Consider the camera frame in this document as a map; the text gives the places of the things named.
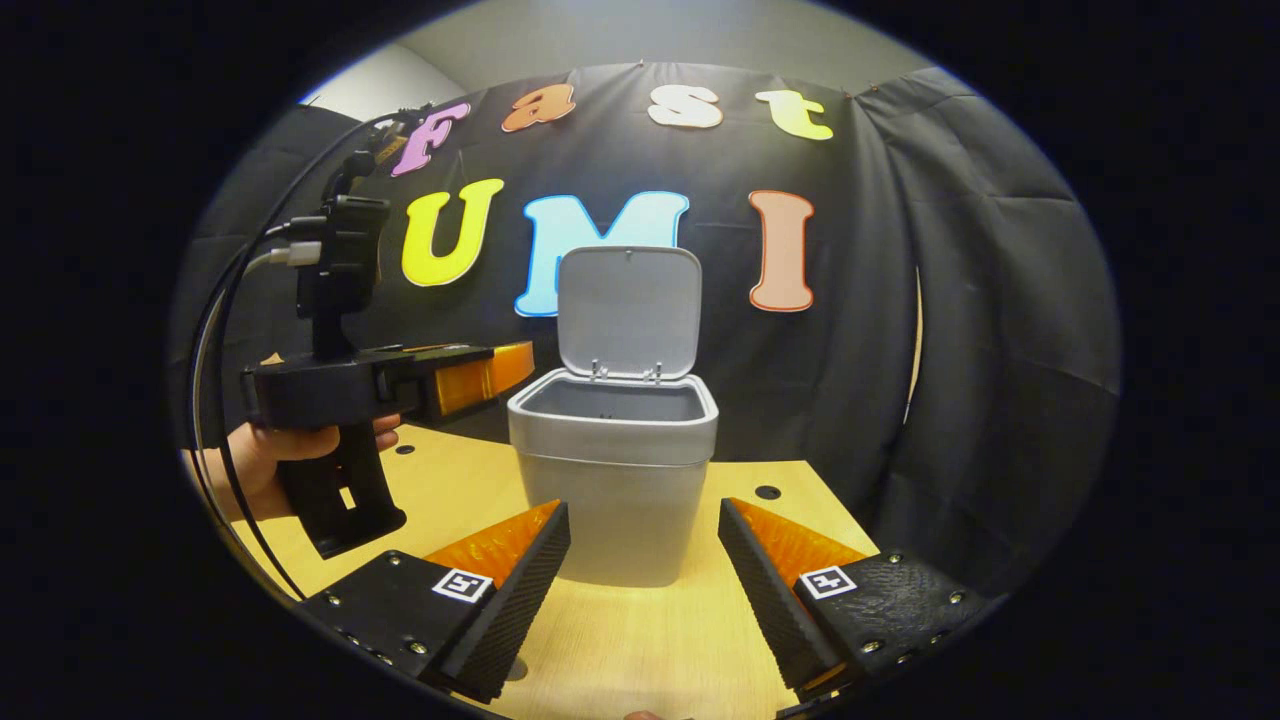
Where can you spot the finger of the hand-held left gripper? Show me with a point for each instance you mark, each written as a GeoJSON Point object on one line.
{"type": "Point", "coordinates": [480, 378]}

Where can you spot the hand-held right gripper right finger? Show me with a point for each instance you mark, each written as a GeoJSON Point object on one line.
{"type": "Point", "coordinates": [775, 620]}

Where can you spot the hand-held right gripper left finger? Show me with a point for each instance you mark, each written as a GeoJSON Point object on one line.
{"type": "Point", "coordinates": [510, 620]}

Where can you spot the grey desktop garbage bin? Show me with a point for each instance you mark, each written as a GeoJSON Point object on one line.
{"type": "Point", "coordinates": [610, 500]}

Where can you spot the wooden desktop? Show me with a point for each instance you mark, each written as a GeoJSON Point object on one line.
{"type": "Point", "coordinates": [640, 640]}

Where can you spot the black backdrop cloth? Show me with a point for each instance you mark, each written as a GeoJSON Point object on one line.
{"type": "Point", "coordinates": [850, 400]}

